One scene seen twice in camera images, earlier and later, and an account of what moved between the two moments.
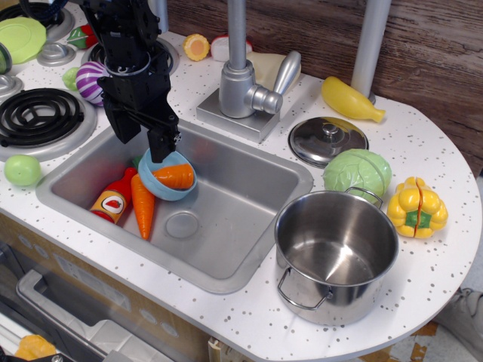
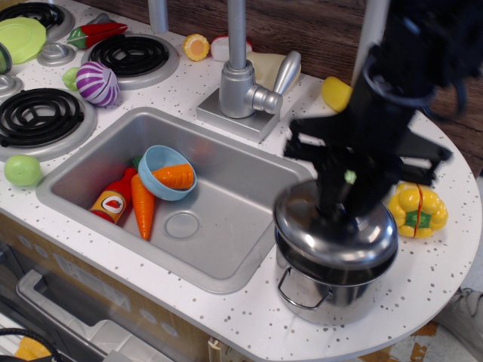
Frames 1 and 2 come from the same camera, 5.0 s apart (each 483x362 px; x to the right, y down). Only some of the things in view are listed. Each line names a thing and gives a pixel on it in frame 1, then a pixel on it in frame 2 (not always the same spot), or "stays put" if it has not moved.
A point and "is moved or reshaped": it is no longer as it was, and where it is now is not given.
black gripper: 135,90 → 370,147
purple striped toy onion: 87,76 stays put
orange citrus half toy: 195,47 stays put
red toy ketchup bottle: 110,204 stays put
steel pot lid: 316,140 is moved or reshaped
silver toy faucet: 240,105 stays put
